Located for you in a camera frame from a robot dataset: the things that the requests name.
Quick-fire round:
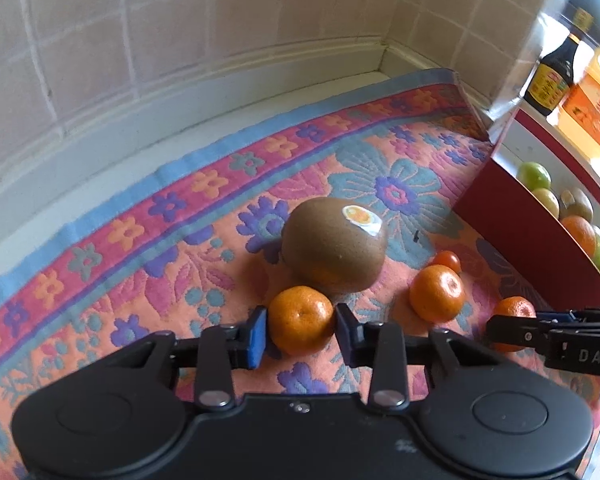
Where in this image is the brown kiwi with sticker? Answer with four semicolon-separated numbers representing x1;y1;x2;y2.
281;198;388;297

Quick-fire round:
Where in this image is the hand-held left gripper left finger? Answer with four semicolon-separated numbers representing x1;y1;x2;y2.
102;306;268;411

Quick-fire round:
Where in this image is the large orange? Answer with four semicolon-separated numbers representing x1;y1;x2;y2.
560;215;597;258

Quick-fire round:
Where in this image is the small reddish tomato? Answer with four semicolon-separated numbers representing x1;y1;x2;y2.
430;250;462;275

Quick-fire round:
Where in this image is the red cardboard box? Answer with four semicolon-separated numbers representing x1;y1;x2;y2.
452;105;600;331

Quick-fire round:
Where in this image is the floral woven cloth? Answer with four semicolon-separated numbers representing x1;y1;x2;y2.
0;67;600;480

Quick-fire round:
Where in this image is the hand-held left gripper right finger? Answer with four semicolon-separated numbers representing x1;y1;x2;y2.
334;302;501;411

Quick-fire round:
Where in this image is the yellow cooking oil bottle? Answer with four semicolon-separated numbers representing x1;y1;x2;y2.
555;47;600;161

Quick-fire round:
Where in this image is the dark soy sauce bottle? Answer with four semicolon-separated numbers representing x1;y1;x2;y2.
524;7;595;116

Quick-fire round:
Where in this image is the orange mandarin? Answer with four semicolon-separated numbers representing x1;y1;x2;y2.
494;296;537;353
409;264;467;324
269;286;337;356

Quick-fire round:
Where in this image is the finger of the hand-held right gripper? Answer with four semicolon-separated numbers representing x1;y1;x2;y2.
485;315;551;353
536;308;600;332

